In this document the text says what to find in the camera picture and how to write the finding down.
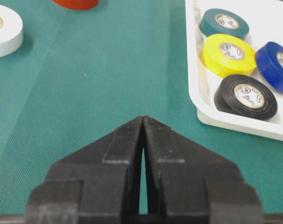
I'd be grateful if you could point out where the yellow tape roll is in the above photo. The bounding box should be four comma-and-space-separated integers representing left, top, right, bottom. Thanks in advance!
200, 34, 257, 78

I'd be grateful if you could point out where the green table cloth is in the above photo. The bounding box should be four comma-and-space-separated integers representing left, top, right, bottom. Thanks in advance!
0, 0, 283, 214

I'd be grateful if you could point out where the black tape roll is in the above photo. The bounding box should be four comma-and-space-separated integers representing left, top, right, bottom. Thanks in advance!
214, 74, 278, 120

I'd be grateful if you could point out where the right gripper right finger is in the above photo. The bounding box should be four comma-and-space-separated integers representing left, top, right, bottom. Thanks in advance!
143, 116, 263, 224

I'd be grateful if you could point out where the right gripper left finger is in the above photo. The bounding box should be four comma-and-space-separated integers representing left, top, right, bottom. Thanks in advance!
25, 116, 143, 224

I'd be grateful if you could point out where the red tape roll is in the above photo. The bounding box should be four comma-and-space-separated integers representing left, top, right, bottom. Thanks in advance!
52, 0, 99, 10

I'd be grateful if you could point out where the white tape roll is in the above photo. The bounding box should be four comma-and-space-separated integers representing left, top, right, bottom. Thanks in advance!
0, 5, 23, 57

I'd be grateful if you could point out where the white plastic case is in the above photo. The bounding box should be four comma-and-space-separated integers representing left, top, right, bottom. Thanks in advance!
185, 0, 283, 141

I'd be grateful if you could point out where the green tape roll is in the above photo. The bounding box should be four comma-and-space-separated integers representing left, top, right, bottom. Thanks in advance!
199, 8, 249, 39

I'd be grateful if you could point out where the blue tape roll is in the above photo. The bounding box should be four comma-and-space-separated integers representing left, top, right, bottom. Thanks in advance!
255, 42, 283, 94

